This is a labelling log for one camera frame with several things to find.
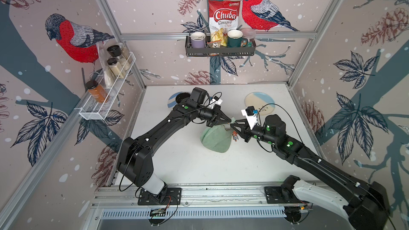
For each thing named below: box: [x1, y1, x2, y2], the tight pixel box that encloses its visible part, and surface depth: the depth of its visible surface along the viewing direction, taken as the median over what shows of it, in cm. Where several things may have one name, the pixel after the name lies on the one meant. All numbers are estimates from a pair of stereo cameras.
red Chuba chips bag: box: [208, 0, 242, 34], surface depth 81 cm
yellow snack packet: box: [210, 27, 228, 49], surface depth 87 cm
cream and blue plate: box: [244, 91, 276, 115], surface depth 116 cm
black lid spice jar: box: [107, 57, 126, 79], surface depth 78 cm
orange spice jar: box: [85, 79, 109, 104], surface depth 68 cm
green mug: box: [226, 29, 249, 48], surface depth 85 cm
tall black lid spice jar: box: [106, 44, 131, 71], surface depth 81 cm
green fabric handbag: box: [199, 124, 234, 153], surface depth 76 cm
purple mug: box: [190, 31, 207, 49], surface depth 84 cm
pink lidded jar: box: [240, 27, 257, 47], surface depth 87 cm
